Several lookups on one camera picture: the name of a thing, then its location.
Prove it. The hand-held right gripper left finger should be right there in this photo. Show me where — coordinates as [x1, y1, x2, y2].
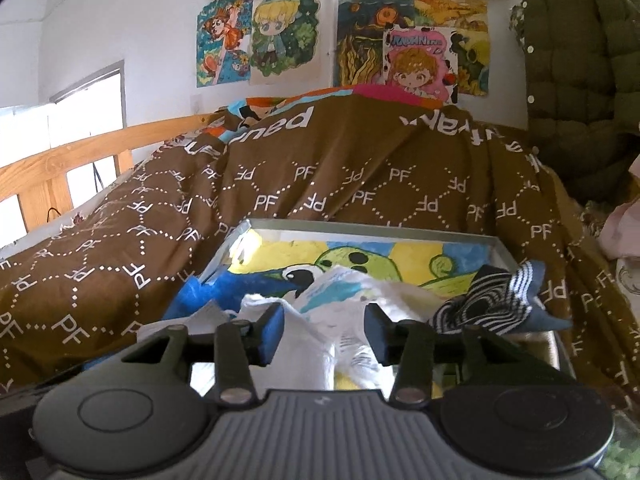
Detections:
[121, 304, 286, 406]

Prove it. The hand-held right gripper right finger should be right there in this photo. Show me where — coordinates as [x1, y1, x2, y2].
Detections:
[364, 304, 525, 405]

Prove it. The white cloth with blue print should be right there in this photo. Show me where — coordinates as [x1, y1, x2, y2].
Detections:
[239, 265, 441, 392]

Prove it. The black white striped sock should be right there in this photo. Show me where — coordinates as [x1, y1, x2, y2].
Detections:
[429, 260, 573, 337]

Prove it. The grey cardboard box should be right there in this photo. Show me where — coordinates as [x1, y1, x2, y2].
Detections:
[162, 217, 576, 393]

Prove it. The brown printed blanket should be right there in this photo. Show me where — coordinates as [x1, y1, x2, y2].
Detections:
[0, 95, 640, 401]

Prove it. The pink cartoon figure poster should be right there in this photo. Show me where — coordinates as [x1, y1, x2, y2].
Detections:
[382, 25, 460, 101]

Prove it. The pink garment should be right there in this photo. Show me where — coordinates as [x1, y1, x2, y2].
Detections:
[600, 155, 640, 261]

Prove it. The swirly painted poster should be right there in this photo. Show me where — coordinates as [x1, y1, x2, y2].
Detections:
[332, 0, 488, 97]

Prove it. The orange-haired cartoon girl poster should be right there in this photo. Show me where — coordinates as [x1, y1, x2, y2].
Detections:
[196, 0, 253, 88]

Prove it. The blond cartoon figure poster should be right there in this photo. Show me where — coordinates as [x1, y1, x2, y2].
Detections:
[249, 0, 321, 86]

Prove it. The olive green puffer jacket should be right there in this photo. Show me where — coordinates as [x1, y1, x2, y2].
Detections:
[510, 0, 640, 206]

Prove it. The wooden bed rail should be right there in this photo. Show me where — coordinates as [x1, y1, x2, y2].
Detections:
[0, 110, 226, 233]

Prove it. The window with grey frame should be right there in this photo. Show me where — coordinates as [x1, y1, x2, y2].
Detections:
[47, 60, 126, 136]

